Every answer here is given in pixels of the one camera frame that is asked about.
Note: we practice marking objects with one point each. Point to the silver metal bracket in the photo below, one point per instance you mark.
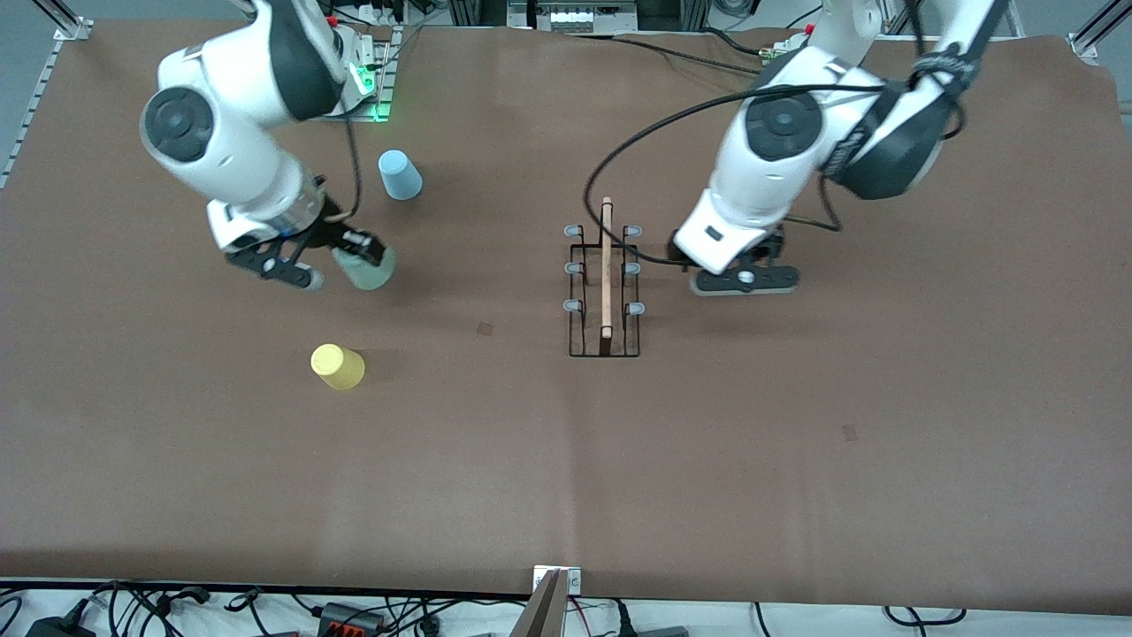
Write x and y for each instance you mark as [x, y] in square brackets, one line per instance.
[573, 579]

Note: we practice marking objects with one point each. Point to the brown table cover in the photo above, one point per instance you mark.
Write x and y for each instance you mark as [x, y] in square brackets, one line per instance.
[566, 460]

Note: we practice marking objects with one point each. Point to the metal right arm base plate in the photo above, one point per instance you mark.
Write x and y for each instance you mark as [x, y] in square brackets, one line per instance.
[382, 97]

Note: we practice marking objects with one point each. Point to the black plug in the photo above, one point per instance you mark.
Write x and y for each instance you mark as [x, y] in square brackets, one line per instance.
[623, 624]

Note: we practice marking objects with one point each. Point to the pale green plastic cup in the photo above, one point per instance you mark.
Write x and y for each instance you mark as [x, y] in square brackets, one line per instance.
[367, 274]

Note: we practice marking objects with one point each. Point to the grey tapered post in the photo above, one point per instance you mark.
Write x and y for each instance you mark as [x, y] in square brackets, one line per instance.
[541, 619]

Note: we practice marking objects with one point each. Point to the perforated metal side rail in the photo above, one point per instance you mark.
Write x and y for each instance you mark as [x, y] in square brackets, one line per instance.
[30, 106]

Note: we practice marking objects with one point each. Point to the grey control unit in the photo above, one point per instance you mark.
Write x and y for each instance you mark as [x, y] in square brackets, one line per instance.
[575, 16]

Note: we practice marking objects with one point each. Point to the aluminium frame profile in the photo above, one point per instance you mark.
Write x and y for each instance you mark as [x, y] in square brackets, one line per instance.
[1086, 42]
[71, 26]

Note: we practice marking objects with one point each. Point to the black aluminium frame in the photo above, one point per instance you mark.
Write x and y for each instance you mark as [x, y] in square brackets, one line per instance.
[478, 11]

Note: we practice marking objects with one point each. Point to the light blue plastic cup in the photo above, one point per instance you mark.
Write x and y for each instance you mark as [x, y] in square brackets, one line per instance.
[400, 177]

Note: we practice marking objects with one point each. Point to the white power strip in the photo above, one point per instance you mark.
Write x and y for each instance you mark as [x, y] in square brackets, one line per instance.
[380, 12]

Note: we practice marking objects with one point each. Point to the black power adapter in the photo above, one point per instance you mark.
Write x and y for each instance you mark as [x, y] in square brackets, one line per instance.
[53, 628]

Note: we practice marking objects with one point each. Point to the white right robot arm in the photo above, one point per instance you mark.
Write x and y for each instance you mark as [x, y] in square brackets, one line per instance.
[239, 88]

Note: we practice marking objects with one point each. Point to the yellow plastic cup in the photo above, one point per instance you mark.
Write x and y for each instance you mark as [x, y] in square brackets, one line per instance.
[338, 367]

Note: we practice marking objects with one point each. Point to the black orange connector block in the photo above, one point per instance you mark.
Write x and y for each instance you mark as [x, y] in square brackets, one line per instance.
[349, 617]

